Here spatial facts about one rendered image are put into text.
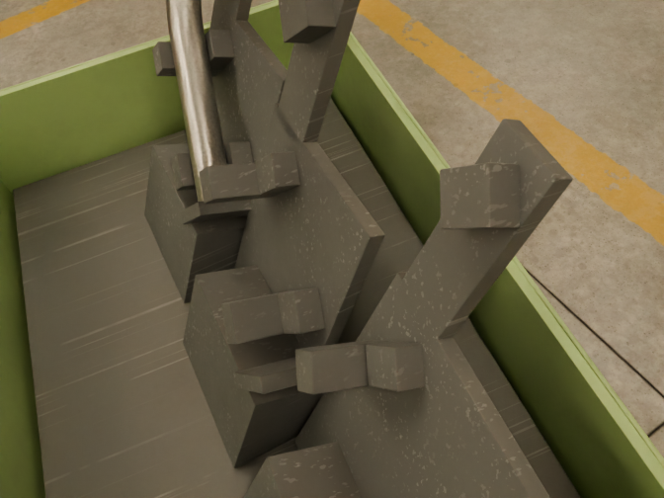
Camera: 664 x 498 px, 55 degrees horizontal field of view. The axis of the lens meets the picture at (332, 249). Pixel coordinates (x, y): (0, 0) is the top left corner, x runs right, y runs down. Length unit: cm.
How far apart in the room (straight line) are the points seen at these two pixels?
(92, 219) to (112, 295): 11
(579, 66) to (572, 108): 20
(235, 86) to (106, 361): 27
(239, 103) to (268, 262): 15
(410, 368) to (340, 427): 11
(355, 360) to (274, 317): 11
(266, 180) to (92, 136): 35
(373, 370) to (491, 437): 8
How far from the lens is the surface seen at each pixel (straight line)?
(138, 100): 76
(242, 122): 59
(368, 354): 39
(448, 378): 36
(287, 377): 44
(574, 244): 172
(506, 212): 31
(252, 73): 56
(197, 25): 59
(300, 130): 46
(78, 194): 77
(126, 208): 73
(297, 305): 45
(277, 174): 46
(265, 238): 53
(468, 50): 226
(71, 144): 79
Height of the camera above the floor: 135
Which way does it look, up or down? 53 degrees down
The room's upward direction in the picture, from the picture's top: 11 degrees counter-clockwise
